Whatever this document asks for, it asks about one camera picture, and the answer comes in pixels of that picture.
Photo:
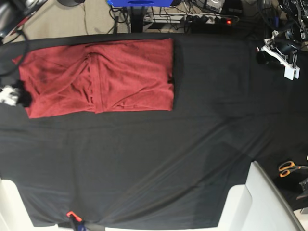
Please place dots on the white power strip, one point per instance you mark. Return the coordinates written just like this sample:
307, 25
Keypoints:
173, 18

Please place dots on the red long-sleeve shirt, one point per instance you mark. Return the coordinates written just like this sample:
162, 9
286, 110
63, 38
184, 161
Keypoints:
114, 76

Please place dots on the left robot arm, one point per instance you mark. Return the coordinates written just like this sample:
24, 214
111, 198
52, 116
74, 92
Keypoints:
296, 13

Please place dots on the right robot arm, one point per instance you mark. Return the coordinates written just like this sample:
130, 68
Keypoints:
13, 15

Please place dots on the black table cloth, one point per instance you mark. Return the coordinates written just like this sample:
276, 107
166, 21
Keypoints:
163, 170

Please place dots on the blue plastic box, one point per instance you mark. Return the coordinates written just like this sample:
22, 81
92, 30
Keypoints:
140, 3

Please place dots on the black stand post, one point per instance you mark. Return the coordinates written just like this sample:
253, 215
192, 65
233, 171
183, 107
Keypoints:
136, 18

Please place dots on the blue clamp at bottom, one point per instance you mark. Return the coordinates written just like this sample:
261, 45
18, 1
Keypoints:
77, 223

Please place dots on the white table frame right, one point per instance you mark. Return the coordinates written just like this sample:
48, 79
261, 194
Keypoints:
257, 205

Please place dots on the yellow-handled scissors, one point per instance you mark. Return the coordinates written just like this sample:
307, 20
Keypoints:
289, 167

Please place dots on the blue clamp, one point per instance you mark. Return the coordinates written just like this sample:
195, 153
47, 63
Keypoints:
77, 223
276, 21

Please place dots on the blue clamp at right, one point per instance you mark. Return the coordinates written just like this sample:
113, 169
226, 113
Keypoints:
276, 21

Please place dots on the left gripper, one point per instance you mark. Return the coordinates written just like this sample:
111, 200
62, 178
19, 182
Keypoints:
286, 42

